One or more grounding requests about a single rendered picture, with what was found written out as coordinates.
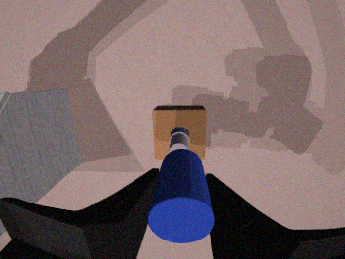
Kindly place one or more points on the tan rectangular block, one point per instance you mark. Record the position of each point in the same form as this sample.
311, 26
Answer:
192, 119

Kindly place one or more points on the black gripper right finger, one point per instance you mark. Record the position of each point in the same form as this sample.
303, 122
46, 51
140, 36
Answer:
241, 231

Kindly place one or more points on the grey marker with blue band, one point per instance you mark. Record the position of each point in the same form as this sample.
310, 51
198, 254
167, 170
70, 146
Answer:
179, 140

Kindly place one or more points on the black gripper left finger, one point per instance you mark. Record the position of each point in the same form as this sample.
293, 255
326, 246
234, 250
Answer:
110, 229

